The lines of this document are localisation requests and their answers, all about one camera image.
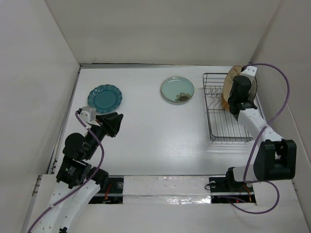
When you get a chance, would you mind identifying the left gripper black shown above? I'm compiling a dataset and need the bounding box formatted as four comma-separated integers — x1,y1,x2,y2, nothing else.
85,111,123,159

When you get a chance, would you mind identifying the light blue flower plate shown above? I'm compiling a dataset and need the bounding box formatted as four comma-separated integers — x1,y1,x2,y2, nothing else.
160,76,195,104

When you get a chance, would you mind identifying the beige bird plate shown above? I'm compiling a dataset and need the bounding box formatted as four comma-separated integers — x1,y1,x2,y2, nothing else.
221,65,242,111

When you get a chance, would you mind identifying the grey tree plate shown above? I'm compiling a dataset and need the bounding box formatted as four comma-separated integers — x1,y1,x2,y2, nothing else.
248,77,258,101

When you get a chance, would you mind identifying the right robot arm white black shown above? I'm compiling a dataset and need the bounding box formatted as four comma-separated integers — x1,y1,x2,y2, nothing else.
224,75,297,191

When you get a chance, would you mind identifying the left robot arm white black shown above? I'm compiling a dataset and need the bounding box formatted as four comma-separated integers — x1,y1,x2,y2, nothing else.
28,107,123,233

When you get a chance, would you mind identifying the dark teal scalloped plate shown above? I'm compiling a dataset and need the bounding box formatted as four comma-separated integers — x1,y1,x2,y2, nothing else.
87,84,122,114

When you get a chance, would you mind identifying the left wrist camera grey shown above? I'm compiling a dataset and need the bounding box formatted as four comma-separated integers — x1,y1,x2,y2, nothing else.
78,106,96,123

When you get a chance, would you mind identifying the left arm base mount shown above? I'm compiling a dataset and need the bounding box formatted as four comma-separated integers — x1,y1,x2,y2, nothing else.
89,176,124,204

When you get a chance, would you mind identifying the black wire dish rack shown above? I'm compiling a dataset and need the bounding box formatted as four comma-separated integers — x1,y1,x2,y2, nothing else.
202,72,253,143

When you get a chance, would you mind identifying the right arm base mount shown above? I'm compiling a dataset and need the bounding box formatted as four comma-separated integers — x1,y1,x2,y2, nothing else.
204,176,256,204

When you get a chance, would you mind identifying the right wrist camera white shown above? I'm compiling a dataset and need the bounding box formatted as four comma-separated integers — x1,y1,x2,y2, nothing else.
241,65,257,79

